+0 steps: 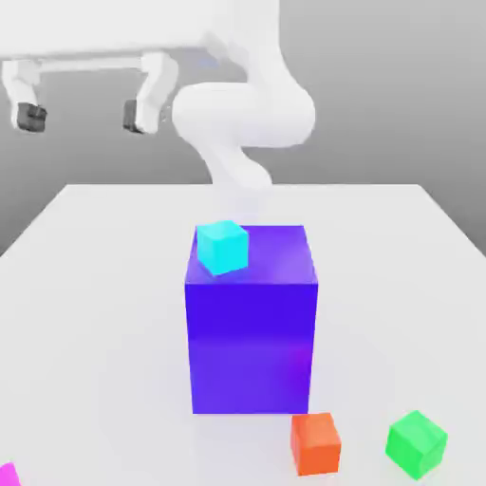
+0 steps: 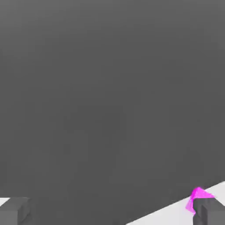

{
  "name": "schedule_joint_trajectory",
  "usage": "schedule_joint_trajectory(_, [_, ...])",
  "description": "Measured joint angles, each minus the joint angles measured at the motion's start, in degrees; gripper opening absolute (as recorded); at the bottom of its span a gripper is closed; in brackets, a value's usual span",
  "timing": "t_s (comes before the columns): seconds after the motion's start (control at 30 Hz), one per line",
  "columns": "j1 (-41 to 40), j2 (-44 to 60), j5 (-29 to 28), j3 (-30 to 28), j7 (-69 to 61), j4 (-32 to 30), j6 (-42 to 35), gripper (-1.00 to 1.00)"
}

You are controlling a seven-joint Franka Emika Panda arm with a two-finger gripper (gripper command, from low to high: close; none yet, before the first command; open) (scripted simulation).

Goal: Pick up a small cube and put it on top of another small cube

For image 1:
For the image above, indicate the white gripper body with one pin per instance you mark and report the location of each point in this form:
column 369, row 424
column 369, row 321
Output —
column 102, row 26

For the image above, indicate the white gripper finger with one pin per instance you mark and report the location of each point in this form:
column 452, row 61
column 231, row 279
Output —
column 22, row 91
column 153, row 87

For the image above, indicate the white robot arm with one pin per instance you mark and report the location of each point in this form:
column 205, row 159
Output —
column 243, row 117

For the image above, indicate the small cyan cube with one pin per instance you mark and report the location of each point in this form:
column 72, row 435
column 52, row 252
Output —
column 222, row 246

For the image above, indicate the small magenta cube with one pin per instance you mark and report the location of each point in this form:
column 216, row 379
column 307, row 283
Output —
column 8, row 476

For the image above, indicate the small orange cube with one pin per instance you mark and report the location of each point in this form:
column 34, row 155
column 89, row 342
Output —
column 316, row 444

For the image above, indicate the small green cube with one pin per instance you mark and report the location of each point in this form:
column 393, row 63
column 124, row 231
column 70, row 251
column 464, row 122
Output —
column 415, row 444

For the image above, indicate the large purple box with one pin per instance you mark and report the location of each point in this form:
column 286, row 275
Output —
column 250, row 341

